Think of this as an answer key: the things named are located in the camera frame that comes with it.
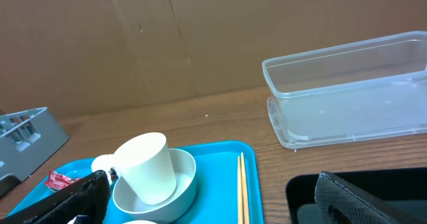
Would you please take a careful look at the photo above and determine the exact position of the left wooden chopstick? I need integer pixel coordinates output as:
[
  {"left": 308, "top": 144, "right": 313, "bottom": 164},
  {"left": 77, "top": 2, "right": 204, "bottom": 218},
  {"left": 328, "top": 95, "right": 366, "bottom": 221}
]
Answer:
[{"left": 237, "top": 156, "right": 244, "bottom": 224}]

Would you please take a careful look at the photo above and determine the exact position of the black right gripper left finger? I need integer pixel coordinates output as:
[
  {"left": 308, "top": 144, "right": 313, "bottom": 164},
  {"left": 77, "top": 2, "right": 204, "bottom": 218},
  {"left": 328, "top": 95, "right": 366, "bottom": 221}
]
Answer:
[{"left": 1, "top": 171, "right": 111, "bottom": 224}]

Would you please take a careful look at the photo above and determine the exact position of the grey dishwasher rack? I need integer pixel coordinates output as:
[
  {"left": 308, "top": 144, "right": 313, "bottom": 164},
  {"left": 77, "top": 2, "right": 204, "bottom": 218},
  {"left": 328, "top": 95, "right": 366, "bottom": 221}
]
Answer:
[{"left": 0, "top": 107, "right": 69, "bottom": 197}]

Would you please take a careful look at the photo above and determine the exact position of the right wooden chopstick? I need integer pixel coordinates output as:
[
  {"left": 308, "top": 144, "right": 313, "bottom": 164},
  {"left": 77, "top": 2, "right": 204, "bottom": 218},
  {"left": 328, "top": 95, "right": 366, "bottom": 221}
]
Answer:
[{"left": 240, "top": 153, "right": 251, "bottom": 224}]

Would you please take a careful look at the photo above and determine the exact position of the red snack wrapper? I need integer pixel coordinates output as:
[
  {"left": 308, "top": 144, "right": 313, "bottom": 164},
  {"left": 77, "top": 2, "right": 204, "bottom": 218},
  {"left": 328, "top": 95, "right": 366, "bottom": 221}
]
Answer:
[{"left": 43, "top": 170, "right": 79, "bottom": 192}]

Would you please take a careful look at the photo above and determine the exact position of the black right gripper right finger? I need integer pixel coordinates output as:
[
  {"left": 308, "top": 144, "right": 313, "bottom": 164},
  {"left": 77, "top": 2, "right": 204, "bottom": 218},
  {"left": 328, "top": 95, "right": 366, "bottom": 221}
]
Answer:
[{"left": 314, "top": 171, "right": 426, "bottom": 224}]

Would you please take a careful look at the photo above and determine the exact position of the white plastic cup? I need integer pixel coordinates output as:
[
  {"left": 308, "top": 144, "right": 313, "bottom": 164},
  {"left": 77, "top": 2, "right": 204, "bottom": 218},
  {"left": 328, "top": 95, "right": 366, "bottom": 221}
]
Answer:
[{"left": 113, "top": 132, "right": 177, "bottom": 205}]

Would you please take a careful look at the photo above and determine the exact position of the crumpled white napkin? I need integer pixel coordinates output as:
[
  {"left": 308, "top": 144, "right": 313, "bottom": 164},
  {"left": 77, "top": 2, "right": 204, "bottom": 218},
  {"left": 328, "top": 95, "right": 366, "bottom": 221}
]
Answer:
[{"left": 91, "top": 154, "right": 117, "bottom": 185}]

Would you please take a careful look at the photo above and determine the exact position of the clear plastic container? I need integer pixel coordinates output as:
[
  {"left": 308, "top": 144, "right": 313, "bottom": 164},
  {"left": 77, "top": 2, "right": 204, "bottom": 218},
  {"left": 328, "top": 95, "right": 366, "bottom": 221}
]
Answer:
[{"left": 262, "top": 31, "right": 426, "bottom": 149}]

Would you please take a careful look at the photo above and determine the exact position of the grey-white small bowl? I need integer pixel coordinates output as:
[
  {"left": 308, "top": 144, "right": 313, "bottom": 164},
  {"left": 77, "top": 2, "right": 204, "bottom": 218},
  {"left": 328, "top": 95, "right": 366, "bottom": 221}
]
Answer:
[{"left": 112, "top": 149, "right": 197, "bottom": 223}]

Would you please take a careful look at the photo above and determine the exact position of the white round plate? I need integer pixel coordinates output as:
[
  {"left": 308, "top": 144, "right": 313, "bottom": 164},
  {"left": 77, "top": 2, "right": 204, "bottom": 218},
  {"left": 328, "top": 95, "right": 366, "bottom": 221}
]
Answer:
[{"left": 123, "top": 220, "right": 157, "bottom": 224}]

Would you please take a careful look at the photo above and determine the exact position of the wooden chopstick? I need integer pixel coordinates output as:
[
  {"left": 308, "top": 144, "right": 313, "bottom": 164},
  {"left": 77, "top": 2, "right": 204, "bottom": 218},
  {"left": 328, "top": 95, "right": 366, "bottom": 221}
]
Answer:
[
  {"left": 237, "top": 156, "right": 244, "bottom": 224},
  {"left": 240, "top": 153, "right": 251, "bottom": 224}
]

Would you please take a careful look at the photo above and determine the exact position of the black plastic bin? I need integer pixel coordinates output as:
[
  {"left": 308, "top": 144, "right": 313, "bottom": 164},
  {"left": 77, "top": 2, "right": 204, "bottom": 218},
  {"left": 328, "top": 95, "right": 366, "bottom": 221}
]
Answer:
[{"left": 286, "top": 167, "right": 426, "bottom": 223}]

